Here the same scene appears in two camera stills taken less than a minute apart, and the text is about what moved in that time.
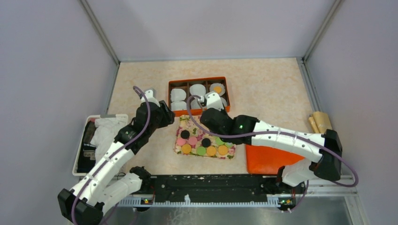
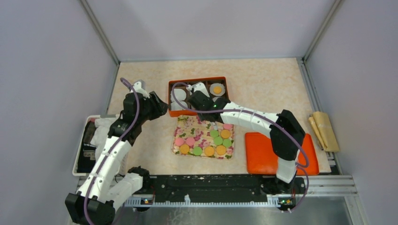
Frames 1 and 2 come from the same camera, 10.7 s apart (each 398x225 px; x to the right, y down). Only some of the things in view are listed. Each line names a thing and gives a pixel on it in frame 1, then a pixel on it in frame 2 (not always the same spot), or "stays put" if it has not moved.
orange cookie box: x=179 y=91 stays put
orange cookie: x=218 y=89 stays put
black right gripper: x=224 y=110 → x=201 y=116
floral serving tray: x=189 y=141 stays put
